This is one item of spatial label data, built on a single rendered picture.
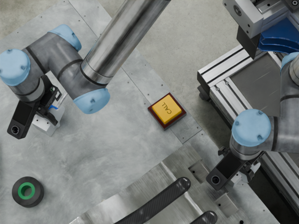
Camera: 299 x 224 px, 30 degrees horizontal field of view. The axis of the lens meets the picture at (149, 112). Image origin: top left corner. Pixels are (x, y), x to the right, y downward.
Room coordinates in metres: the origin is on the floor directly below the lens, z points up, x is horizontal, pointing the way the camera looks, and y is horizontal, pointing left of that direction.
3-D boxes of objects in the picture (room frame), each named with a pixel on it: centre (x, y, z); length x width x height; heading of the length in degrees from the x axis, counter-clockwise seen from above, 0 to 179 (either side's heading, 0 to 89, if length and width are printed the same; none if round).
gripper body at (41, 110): (0.58, 0.27, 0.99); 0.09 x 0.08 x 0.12; 138
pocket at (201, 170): (0.32, -0.10, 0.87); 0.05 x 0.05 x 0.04; 25
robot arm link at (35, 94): (0.58, 0.28, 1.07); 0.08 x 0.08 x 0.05
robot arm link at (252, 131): (0.33, -0.21, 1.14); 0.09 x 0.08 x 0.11; 73
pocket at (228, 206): (0.22, -0.15, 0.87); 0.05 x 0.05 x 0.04; 25
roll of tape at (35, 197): (0.38, 0.37, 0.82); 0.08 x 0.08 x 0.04
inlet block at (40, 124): (0.59, 0.26, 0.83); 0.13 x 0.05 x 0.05; 138
